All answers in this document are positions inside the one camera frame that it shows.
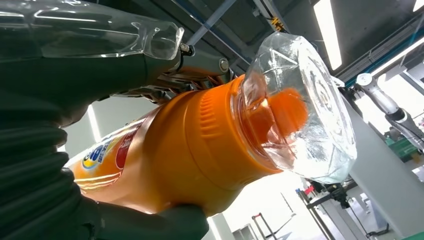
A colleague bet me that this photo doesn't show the orange detergent bottle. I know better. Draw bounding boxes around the orange detergent bottle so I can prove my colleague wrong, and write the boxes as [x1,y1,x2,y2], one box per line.
[64,31,359,218]

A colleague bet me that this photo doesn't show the metal hand trolley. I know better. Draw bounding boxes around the metal hand trolley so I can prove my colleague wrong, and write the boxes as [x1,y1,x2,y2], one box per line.
[251,211,296,240]

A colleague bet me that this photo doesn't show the ceiling light panel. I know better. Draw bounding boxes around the ceiling light panel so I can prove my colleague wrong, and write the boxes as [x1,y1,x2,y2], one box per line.
[312,0,344,71]

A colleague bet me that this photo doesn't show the black equipment stand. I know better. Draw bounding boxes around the black equipment stand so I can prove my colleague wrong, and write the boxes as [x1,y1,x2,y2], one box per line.
[296,180,354,240]

